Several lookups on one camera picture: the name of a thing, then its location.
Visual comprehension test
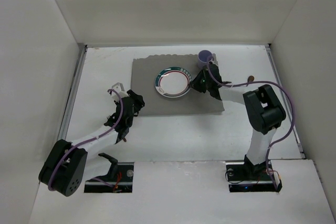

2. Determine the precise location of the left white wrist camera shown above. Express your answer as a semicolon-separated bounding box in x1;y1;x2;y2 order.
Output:
107;82;128;100

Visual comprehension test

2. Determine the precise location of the purple cable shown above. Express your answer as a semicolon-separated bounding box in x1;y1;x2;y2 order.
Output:
206;56;296;190
48;89;125;192

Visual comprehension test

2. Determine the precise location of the left aluminium table rail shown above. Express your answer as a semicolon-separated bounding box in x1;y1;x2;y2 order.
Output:
50;43;87;149

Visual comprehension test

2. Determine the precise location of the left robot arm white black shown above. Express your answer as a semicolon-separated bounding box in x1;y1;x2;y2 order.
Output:
38;89;145;197

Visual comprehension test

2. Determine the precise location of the white plate green red rim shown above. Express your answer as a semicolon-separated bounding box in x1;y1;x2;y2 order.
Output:
154;67;192;98

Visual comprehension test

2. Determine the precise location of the grey cloth placemat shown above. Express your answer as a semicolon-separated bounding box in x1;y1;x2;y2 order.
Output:
131;54;224;116

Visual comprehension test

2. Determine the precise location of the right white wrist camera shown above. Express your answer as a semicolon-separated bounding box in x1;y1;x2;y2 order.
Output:
210;54;217;64

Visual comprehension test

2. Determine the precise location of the aluminium table rail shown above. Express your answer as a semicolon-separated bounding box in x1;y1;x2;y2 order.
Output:
50;43;87;149
265;44;306;159

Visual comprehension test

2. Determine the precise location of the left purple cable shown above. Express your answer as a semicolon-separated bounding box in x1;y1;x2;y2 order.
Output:
48;89;125;192

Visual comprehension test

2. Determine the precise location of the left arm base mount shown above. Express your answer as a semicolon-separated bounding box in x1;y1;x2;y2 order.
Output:
83;163;134;194

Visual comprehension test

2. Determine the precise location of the right aluminium table rail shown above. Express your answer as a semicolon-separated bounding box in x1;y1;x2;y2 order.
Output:
265;44;306;159

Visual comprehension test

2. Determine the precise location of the brown wooden spoon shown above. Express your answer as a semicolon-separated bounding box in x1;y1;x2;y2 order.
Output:
247;76;255;83

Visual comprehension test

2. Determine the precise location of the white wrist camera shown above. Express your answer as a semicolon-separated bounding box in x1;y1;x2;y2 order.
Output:
210;54;217;64
107;82;128;100

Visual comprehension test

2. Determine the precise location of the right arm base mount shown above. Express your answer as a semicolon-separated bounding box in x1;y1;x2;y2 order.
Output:
225;161;282;193

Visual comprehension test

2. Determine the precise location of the lilac plastic cup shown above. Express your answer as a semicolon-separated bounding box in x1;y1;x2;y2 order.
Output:
197;50;212;69

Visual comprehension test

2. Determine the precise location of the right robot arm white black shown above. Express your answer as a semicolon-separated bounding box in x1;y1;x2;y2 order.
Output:
189;63;286;172

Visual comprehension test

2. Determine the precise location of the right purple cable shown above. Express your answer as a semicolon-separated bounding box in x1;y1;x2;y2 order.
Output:
206;56;296;190

